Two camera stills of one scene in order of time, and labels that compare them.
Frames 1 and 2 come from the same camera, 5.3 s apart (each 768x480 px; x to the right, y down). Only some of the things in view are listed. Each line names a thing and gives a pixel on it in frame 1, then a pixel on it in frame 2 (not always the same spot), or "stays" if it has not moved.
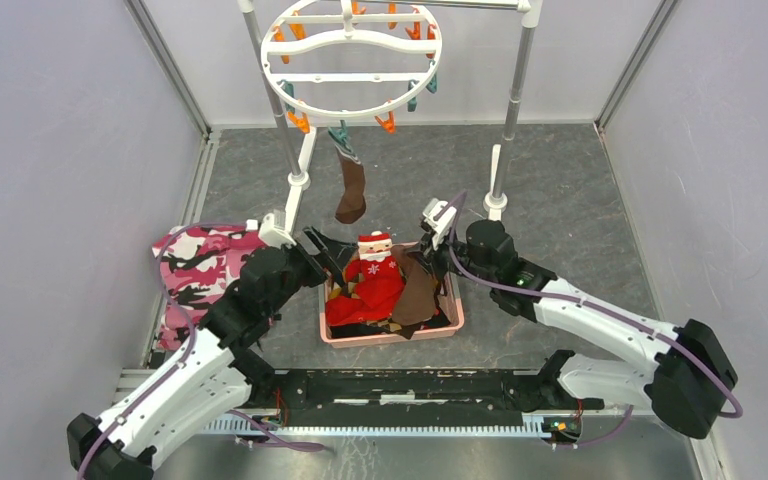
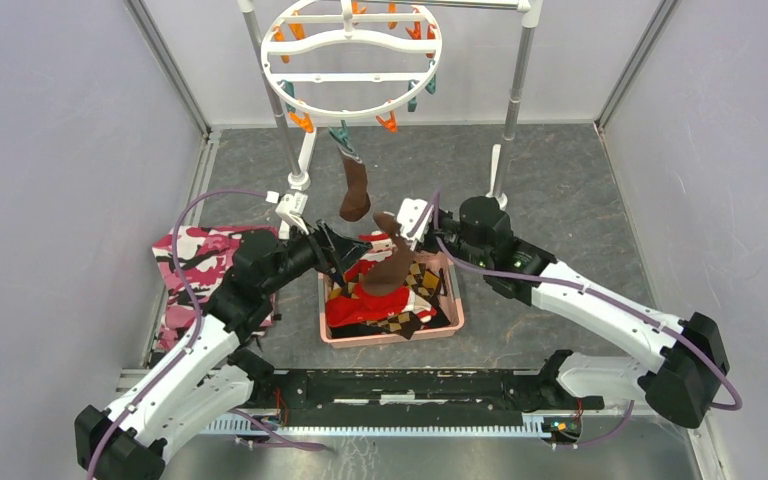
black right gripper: (431, 258) to (425, 237)
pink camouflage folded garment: (196, 266) stays
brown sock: (417, 305) to (390, 271)
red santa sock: (379, 281) stays
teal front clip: (340, 135) stays
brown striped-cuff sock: (353, 207) stays
